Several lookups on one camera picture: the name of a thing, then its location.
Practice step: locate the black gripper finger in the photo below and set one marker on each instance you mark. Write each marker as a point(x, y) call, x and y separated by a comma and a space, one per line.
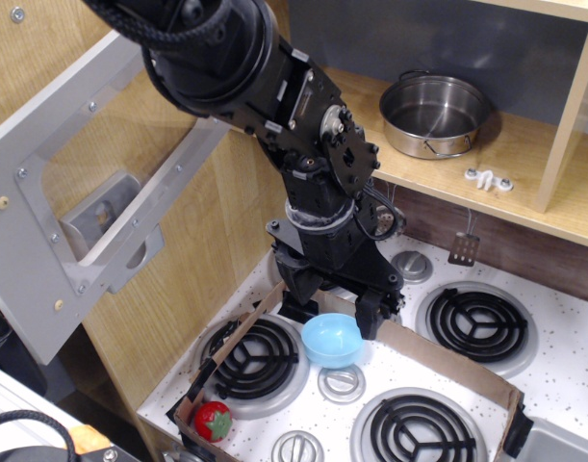
point(369, 313)
point(302, 284)

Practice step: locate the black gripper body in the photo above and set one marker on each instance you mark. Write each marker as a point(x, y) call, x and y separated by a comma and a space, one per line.
point(346, 259)

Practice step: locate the grey microwave door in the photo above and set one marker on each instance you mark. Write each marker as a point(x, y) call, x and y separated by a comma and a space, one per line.
point(56, 150)

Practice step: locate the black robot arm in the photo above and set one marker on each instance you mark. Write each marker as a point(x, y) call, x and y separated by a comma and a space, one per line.
point(227, 60)

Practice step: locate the light blue plastic bowl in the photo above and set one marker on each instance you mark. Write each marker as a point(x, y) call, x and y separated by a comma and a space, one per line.
point(332, 340)

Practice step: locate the hanging toy skimmer ladle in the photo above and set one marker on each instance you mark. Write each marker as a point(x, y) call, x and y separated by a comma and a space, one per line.
point(385, 218)

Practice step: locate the grey stove knob back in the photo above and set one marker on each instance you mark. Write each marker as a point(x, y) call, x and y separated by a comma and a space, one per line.
point(415, 267)

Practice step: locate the grey stove knob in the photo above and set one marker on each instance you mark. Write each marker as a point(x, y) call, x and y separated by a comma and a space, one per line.
point(342, 386)
point(415, 267)
point(297, 446)

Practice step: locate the brown cardboard barrier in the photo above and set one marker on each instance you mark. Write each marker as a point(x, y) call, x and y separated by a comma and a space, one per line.
point(397, 358)

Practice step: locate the front left black burner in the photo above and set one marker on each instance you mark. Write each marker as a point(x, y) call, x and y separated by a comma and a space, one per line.
point(264, 373)

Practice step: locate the black burner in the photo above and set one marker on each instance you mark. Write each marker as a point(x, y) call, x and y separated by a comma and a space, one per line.
point(264, 373)
point(481, 322)
point(414, 424)

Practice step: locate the grey stove knob centre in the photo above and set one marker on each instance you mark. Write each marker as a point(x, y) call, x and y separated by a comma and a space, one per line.
point(342, 386)

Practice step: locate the hanging toy spatula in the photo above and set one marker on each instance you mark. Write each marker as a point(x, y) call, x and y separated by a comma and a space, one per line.
point(464, 248)

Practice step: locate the back right black burner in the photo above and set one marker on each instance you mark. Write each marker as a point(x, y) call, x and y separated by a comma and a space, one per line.
point(481, 322)

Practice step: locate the front right black burner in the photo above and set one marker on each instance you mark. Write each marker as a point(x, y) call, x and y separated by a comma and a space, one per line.
point(414, 424)

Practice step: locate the grey stove knob front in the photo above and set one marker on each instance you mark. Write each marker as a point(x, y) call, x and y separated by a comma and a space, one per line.
point(297, 446)

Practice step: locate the red toy strawberry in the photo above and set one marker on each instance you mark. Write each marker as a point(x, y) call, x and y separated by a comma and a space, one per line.
point(213, 421)

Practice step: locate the white door latch clip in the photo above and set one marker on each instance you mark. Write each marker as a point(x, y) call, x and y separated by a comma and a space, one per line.
point(485, 180)

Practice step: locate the stainless steel pot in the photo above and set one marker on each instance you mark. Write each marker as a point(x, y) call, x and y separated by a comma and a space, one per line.
point(432, 117)

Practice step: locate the grey sink basin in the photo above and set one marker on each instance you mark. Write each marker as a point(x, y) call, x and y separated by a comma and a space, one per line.
point(538, 440)

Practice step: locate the grey wall phone holder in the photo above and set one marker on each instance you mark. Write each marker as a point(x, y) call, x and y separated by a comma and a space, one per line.
point(92, 217)

